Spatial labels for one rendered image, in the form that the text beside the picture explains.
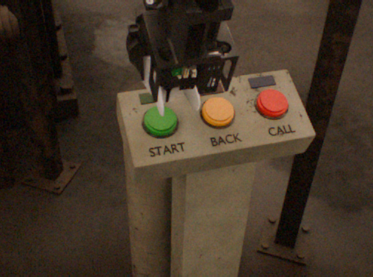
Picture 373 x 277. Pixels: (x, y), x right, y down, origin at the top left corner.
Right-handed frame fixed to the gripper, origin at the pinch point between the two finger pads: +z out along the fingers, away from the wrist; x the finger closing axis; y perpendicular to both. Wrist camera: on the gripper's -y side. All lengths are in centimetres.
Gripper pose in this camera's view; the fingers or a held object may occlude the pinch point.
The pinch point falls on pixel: (165, 88)
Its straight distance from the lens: 55.9
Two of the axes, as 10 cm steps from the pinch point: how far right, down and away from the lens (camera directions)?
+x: 9.6, -1.7, 2.3
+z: -1.2, 5.0, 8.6
